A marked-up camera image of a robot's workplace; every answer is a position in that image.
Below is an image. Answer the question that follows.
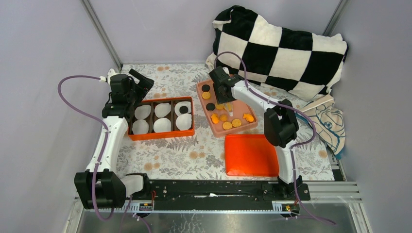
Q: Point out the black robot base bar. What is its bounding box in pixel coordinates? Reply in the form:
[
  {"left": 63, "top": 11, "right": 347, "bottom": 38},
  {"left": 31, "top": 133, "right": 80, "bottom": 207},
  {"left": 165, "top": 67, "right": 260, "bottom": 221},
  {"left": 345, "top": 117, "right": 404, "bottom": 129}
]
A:
[{"left": 132, "top": 180, "right": 310, "bottom": 211}]

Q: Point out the black sandwich cookie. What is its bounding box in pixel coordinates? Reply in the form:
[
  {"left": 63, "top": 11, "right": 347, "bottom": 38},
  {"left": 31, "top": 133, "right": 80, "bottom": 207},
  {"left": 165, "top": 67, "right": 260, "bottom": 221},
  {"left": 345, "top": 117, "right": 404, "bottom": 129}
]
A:
[
  {"left": 179, "top": 106, "right": 189, "bottom": 114},
  {"left": 201, "top": 84, "right": 210, "bottom": 92},
  {"left": 206, "top": 103, "right": 216, "bottom": 112}
]

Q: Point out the floral tablecloth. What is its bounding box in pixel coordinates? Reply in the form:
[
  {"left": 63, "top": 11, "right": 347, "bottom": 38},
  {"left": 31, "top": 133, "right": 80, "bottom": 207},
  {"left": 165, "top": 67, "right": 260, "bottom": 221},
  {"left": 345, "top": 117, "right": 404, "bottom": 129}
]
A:
[{"left": 117, "top": 64, "right": 335, "bottom": 181}]

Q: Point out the orange fish-shaped cookie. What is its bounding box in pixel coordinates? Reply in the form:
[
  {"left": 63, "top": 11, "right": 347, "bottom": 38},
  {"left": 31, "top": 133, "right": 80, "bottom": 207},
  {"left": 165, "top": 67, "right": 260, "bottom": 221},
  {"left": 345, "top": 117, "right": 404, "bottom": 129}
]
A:
[
  {"left": 210, "top": 113, "right": 220, "bottom": 124},
  {"left": 242, "top": 114, "right": 255, "bottom": 123}
]

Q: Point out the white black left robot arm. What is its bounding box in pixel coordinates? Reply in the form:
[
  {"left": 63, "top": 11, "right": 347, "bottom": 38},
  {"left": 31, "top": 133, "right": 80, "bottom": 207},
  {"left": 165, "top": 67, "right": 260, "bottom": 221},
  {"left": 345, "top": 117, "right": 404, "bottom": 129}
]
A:
[{"left": 74, "top": 69, "right": 154, "bottom": 209}]

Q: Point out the black white checkered pillow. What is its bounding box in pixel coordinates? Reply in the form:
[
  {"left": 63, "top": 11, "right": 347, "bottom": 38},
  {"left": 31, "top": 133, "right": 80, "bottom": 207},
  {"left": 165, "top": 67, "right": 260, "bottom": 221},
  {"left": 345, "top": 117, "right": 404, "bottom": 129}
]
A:
[{"left": 206, "top": 5, "right": 348, "bottom": 101}]

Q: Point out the orange compartment box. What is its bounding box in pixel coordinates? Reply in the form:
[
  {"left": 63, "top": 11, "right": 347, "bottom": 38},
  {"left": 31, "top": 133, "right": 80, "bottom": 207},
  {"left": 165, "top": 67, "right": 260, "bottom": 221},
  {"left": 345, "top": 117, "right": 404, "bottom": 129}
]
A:
[{"left": 127, "top": 97, "right": 195, "bottom": 141}]

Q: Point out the cream blue printed cloth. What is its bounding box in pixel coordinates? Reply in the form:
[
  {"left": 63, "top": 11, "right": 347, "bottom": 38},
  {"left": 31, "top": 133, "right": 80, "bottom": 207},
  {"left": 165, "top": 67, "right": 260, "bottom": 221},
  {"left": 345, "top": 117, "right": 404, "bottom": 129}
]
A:
[{"left": 300, "top": 95, "right": 346, "bottom": 160}]

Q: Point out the round yellow biscuit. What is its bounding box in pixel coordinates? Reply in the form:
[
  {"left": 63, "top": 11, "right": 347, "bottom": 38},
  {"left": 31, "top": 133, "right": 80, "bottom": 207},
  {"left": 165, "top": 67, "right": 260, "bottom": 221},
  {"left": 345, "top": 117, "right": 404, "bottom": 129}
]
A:
[
  {"left": 202, "top": 91, "right": 211, "bottom": 100},
  {"left": 222, "top": 121, "right": 233, "bottom": 130},
  {"left": 231, "top": 118, "right": 242, "bottom": 128},
  {"left": 215, "top": 103, "right": 224, "bottom": 110}
]

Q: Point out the white paper cupcake liner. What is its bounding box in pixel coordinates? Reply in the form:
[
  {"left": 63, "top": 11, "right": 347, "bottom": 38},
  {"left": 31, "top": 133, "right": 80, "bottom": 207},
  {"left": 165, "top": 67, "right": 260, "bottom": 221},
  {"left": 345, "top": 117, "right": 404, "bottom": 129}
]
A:
[
  {"left": 132, "top": 119, "right": 149, "bottom": 134},
  {"left": 175, "top": 114, "right": 192, "bottom": 131},
  {"left": 174, "top": 101, "right": 192, "bottom": 116},
  {"left": 154, "top": 103, "right": 171, "bottom": 118},
  {"left": 135, "top": 105, "right": 152, "bottom": 120},
  {"left": 153, "top": 117, "right": 172, "bottom": 133}
]

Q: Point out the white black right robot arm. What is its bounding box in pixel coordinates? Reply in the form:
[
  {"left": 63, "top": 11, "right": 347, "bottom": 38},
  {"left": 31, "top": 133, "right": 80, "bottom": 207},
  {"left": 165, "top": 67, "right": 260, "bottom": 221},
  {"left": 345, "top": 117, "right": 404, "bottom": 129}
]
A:
[{"left": 209, "top": 67, "right": 299, "bottom": 200}]

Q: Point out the orange box lid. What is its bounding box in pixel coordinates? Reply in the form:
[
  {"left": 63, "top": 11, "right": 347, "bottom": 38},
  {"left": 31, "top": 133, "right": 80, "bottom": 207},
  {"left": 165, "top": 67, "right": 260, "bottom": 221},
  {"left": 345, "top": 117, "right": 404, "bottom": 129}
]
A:
[{"left": 224, "top": 134, "right": 279, "bottom": 177}]

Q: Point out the pink cookie tray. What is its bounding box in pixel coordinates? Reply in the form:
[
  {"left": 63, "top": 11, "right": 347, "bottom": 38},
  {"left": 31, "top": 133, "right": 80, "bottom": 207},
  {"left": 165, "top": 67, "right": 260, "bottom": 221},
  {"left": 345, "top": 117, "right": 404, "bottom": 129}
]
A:
[{"left": 196, "top": 79, "right": 258, "bottom": 137}]

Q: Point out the swirl butter cookie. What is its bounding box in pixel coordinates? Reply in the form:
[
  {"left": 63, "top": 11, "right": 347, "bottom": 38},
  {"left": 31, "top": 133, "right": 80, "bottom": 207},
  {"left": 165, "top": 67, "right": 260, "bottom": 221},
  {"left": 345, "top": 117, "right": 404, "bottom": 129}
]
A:
[{"left": 219, "top": 114, "right": 228, "bottom": 122}]

